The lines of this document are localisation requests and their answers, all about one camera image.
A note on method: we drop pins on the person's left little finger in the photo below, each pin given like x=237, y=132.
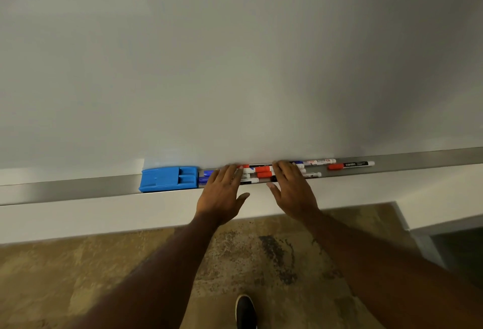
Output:
x=212, y=181

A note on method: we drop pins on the person's left hand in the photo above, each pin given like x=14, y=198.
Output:
x=219, y=204

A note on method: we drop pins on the black shoe with white sole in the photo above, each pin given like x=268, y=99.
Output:
x=245, y=311

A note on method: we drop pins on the person's right thumb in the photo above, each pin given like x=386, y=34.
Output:
x=273, y=193

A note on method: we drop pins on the blue whiteboard eraser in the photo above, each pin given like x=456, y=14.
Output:
x=166, y=178

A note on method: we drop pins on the metal whiteboard tray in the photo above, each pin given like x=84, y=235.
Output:
x=415, y=159

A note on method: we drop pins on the person's left middle finger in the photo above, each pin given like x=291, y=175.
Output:
x=230, y=176

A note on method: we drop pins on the cluster of whiteboard markers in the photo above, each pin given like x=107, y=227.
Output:
x=262, y=169

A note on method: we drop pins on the red-capped black marker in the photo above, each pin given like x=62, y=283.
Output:
x=353, y=165

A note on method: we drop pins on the person's left thumb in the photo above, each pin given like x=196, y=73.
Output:
x=243, y=200

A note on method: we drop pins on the person's left forearm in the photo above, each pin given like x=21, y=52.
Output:
x=158, y=276

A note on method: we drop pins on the person's right forearm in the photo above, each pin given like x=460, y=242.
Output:
x=385, y=268

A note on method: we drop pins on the person's right hand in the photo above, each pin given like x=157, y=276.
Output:
x=296, y=198

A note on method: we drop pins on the white whiteboard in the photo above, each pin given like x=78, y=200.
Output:
x=241, y=57

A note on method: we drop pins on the person's right middle finger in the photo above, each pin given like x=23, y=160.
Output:
x=287, y=172

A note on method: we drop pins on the person's right little finger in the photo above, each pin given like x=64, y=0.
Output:
x=305, y=183

